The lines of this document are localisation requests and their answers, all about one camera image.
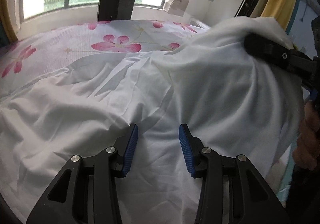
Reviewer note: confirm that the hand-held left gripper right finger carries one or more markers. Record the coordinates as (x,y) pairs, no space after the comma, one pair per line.
(186,148)

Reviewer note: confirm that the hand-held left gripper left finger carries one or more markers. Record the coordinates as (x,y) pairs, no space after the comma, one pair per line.
(130,148)

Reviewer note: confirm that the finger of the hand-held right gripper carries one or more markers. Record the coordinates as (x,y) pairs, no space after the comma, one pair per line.
(275,53)

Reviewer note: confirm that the white shirt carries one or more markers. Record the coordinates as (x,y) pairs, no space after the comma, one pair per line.
(212,83)

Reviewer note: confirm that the person's right hand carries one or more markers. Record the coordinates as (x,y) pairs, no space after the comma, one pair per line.
(307,138)

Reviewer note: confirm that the cardboard box on balcony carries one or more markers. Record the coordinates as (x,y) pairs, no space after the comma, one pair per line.
(175,4)

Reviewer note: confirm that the floral bed sheet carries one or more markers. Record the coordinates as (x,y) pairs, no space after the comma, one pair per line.
(75,36)

